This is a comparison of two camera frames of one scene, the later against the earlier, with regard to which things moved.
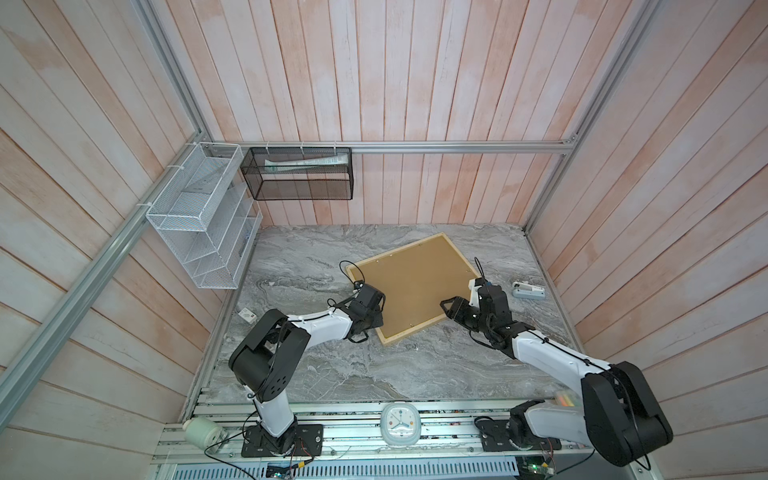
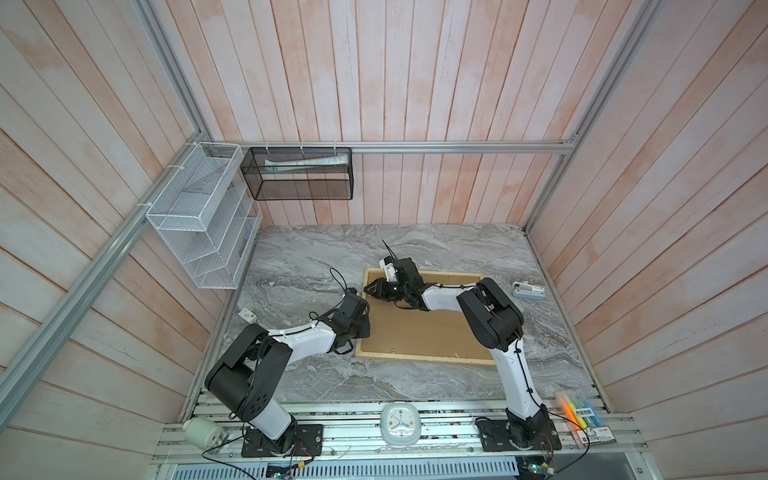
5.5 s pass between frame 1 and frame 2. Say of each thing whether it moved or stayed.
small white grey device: stayed
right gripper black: moved
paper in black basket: stayed
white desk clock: stayed
